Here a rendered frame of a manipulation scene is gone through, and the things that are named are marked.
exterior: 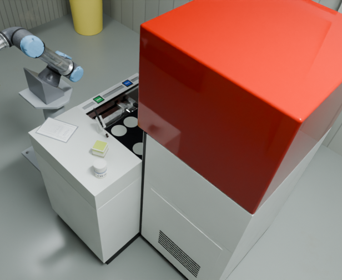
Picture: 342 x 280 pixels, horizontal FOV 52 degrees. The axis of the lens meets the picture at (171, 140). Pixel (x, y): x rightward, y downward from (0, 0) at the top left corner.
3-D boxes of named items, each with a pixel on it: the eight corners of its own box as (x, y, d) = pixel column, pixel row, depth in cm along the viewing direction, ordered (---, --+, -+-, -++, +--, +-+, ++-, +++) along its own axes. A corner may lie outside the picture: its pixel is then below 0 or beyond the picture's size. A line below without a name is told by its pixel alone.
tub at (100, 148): (109, 149, 206) (108, 142, 201) (104, 159, 201) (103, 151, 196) (97, 146, 207) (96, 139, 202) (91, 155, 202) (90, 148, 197)
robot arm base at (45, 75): (34, 73, 245) (41, 60, 244) (51, 80, 257) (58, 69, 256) (43, 81, 236) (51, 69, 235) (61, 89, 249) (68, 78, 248)
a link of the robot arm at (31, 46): (75, 62, 248) (18, 24, 198) (88, 72, 242) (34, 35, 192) (65, 76, 248) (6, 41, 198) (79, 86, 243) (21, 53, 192)
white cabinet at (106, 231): (189, 191, 308) (204, 126, 247) (104, 268, 256) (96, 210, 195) (139, 150, 333) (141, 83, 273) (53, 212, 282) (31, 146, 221)
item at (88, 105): (145, 93, 265) (146, 78, 254) (86, 128, 235) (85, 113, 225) (136, 86, 268) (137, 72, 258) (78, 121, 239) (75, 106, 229)
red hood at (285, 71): (331, 126, 199) (390, 33, 154) (252, 216, 155) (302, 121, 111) (226, 65, 229) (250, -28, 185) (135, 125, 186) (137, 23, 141)
